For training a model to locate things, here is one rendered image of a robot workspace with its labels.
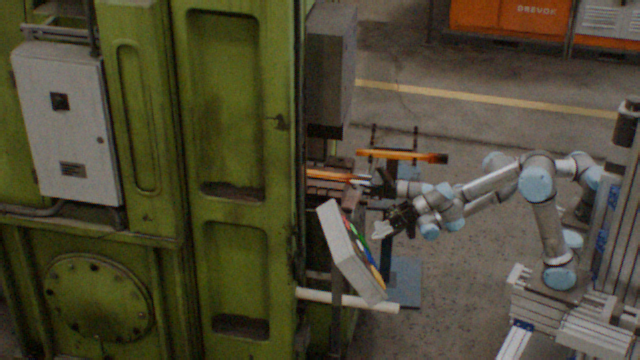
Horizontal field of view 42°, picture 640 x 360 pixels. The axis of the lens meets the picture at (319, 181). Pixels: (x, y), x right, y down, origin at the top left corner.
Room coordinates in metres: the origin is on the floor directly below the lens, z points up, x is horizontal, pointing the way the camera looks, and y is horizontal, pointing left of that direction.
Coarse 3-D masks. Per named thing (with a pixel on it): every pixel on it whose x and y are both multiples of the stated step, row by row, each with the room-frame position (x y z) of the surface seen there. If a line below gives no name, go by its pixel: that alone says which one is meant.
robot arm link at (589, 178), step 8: (592, 168) 3.06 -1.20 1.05; (600, 168) 3.06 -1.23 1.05; (584, 176) 3.05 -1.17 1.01; (592, 176) 3.00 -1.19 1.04; (600, 176) 3.01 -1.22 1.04; (584, 184) 3.02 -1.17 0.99; (592, 184) 2.98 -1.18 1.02; (584, 192) 3.01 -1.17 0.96; (592, 192) 2.97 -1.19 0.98; (584, 200) 2.99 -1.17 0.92; (592, 200) 2.97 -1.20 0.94
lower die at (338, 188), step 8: (312, 168) 3.12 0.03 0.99; (320, 168) 3.12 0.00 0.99; (328, 168) 3.12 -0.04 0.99; (336, 168) 3.12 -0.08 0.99; (312, 176) 3.05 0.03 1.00; (312, 184) 3.00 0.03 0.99; (320, 184) 3.00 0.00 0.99; (328, 184) 3.00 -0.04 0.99; (336, 184) 3.00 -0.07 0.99; (344, 184) 3.00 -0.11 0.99; (312, 192) 2.95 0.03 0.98; (320, 192) 2.95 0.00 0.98; (328, 192) 2.96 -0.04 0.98; (336, 192) 2.96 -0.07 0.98; (344, 192) 2.99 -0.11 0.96; (312, 200) 2.95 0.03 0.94; (320, 200) 2.94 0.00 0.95; (328, 200) 2.93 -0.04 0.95; (336, 200) 2.92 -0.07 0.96
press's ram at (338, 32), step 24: (312, 24) 2.97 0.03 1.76; (336, 24) 2.97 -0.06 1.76; (312, 48) 2.89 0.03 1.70; (336, 48) 2.87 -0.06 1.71; (312, 72) 2.89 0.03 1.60; (336, 72) 2.87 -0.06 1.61; (312, 96) 2.89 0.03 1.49; (336, 96) 2.87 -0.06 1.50; (312, 120) 2.89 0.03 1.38; (336, 120) 2.87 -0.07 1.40
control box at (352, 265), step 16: (320, 208) 2.59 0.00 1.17; (336, 208) 2.55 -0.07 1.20; (336, 224) 2.47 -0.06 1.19; (352, 224) 2.63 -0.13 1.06; (336, 240) 2.39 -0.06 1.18; (352, 240) 2.41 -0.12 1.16; (336, 256) 2.31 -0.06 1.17; (352, 256) 2.29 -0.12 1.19; (352, 272) 2.29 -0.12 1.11; (368, 272) 2.30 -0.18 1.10; (368, 288) 2.30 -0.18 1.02; (368, 304) 2.30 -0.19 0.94
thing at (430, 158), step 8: (360, 152) 3.36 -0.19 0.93; (368, 152) 3.35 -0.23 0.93; (376, 152) 3.35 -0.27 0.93; (384, 152) 3.35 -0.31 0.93; (392, 152) 3.35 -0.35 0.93; (400, 152) 3.35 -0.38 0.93; (408, 152) 3.35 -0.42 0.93; (432, 152) 3.34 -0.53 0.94; (424, 160) 3.32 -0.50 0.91; (432, 160) 3.32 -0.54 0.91; (440, 160) 3.31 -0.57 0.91
